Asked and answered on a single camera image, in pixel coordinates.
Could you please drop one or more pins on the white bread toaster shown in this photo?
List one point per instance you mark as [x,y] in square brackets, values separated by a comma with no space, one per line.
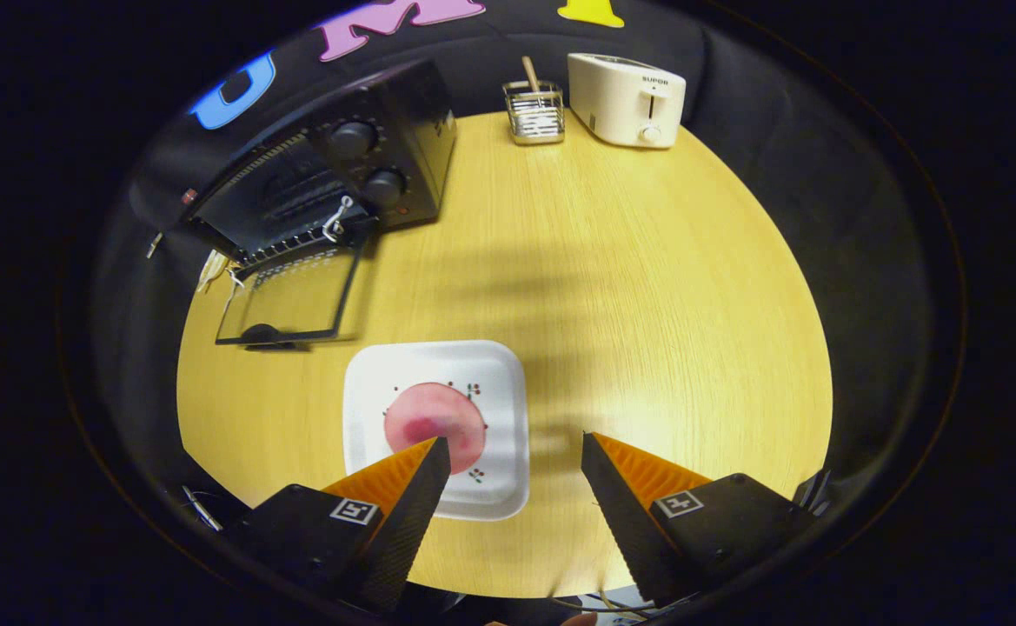
[620,100]

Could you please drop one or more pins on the white square plate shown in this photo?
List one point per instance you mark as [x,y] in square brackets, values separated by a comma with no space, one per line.
[490,417]

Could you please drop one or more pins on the pink round food slice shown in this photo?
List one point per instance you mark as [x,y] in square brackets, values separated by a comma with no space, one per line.
[429,417]

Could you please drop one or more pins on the wooden stick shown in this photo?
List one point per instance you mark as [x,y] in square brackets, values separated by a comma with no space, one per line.
[530,71]

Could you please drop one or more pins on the black toaster oven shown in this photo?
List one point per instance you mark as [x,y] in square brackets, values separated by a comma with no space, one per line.
[412,113]

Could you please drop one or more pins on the clear square holder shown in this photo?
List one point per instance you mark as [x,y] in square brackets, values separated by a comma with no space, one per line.
[535,122]

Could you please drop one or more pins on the white printed packet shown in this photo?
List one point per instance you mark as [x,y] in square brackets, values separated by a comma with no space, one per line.
[212,271]

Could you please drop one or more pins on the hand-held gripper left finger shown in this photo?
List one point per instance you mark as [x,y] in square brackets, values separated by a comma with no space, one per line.
[412,522]

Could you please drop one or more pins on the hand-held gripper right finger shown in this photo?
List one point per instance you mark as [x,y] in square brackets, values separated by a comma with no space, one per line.
[620,522]

